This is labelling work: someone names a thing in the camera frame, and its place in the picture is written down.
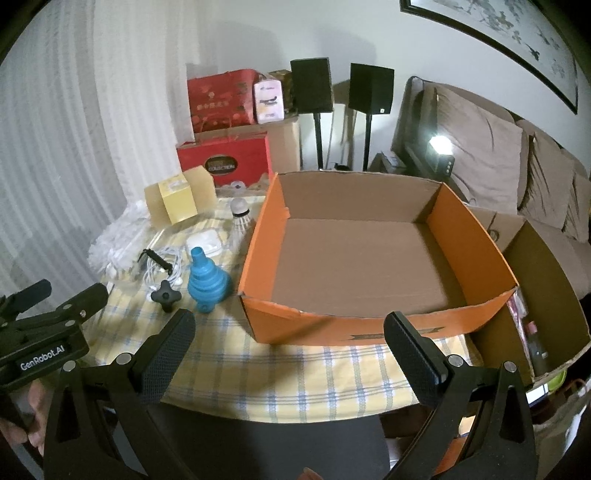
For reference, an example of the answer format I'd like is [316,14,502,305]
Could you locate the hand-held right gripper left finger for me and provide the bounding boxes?
[44,308,197,480]

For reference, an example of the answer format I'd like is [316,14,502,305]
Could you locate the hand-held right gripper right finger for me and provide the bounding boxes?
[383,311,539,480]

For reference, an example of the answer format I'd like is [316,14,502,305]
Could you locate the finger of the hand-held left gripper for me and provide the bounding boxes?
[0,279,53,320]
[28,282,110,329]

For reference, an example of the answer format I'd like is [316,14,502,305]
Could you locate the white fluffy duster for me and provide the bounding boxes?
[88,198,160,278]

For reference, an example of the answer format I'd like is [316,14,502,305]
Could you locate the blue collapsible funnel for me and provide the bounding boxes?
[187,247,226,315]

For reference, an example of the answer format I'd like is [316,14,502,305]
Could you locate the orange cardboard box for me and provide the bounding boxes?
[237,171,520,345]

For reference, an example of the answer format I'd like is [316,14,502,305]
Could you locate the yellow box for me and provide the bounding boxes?
[144,178,199,227]

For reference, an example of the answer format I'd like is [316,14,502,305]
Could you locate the white shuttlecock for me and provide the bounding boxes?
[229,198,256,248]

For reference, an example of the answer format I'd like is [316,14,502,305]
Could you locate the person's left hand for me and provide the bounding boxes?
[0,382,49,447]

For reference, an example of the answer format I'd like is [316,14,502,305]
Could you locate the black star knob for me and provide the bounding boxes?
[151,280,182,315]

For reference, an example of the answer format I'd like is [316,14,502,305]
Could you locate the yellow checkered tablecloth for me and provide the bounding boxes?
[87,193,472,424]

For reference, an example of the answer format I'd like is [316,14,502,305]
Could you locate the open brown cardboard carton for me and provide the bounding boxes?
[466,205,591,385]

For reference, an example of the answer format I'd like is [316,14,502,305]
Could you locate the white curtain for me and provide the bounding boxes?
[0,0,205,315]

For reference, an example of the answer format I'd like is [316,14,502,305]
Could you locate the small tan cardboard box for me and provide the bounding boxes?
[184,165,217,214]

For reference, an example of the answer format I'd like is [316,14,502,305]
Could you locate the white bag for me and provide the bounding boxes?
[530,378,591,463]

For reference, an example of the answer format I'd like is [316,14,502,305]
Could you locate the black device with light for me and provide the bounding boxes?
[406,136,456,176]

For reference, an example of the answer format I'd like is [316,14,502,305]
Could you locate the red chocolate gift bag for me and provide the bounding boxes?
[176,131,273,190]

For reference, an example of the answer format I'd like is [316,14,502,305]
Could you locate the large brown cushion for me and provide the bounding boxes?
[431,85,527,216]

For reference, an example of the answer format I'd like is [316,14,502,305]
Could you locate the large brown cardboard box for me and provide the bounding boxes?
[265,113,304,174]

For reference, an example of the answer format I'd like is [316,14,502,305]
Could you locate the red patterned gift bag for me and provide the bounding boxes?
[187,69,260,135]

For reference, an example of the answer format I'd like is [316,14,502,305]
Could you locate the black speaker on stand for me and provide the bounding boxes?
[289,57,334,171]
[348,63,396,173]

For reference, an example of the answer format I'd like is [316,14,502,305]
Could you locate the white tissue pack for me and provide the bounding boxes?
[252,78,286,123]

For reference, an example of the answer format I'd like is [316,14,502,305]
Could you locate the dark patterned box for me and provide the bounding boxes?
[267,69,297,116]

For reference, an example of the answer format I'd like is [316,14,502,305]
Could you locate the framed ink painting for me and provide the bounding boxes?
[399,0,581,116]

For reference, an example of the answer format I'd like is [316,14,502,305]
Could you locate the white wired earphones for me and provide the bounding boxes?
[107,244,191,302]

